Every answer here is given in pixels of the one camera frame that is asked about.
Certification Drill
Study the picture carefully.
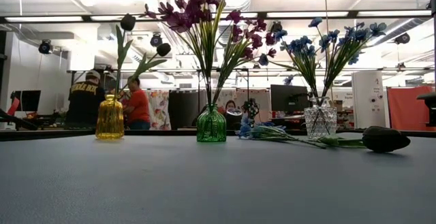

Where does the black computer monitor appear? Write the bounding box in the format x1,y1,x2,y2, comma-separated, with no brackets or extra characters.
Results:
10,89,42,113
270,84,310,113

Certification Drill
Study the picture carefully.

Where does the clear cut-glass vase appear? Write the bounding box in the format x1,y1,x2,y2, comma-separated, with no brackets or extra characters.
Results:
303,96,338,140

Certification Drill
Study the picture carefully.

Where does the grey side desk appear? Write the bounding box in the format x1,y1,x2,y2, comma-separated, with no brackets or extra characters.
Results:
416,92,436,128

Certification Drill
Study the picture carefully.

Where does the blue-grey table mat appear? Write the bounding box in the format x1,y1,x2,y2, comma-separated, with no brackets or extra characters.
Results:
0,131,436,224

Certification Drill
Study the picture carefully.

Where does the person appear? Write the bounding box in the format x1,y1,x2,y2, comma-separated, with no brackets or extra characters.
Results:
223,99,238,114
64,69,106,129
121,76,151,131

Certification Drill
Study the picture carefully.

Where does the orange partition panel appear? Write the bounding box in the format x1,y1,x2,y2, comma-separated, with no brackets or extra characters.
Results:
387,86,436,132

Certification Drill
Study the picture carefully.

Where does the black ceiling-mounted camera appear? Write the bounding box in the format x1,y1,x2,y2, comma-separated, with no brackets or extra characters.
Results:
394,32,411,46
149,32,164,48
37,39,55,55

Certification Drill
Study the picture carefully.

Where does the red object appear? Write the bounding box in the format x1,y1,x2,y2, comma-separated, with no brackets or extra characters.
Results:
6,96,20,116

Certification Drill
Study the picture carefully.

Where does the green ribbed glass vase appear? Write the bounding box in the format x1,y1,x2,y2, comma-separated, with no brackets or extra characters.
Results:
196,103,228,143

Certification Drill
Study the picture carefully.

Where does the black screen panel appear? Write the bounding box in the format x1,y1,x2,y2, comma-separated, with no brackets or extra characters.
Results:
168,89,208,130

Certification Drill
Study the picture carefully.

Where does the black cylindrical device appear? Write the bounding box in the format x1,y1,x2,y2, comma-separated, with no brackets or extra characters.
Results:
225,108,244,131

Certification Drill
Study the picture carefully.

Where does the long ceiling light strip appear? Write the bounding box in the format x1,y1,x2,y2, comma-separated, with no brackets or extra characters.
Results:
3,15,84,23
266,11,349,18
356,10,433,18

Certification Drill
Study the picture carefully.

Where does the yellow ribbed glass vase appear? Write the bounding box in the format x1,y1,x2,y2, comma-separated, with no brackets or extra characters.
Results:
95,93,125,141

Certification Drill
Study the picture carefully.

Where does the floral patterned cloth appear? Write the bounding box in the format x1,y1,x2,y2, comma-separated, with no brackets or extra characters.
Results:
145,89,172,131

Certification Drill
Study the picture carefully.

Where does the white cabinet with black dots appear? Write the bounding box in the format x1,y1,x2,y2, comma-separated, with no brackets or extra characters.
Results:
351,70,388,131

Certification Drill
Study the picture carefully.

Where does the blue artificial flower bunch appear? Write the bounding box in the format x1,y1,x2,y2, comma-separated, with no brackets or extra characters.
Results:
308,16,388,108
268,20,323,108
235,114,330,149

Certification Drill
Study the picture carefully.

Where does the black artificial tulip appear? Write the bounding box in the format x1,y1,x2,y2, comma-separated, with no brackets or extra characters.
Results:
114,12,137,97
315,125,412,154
117,42,172,97

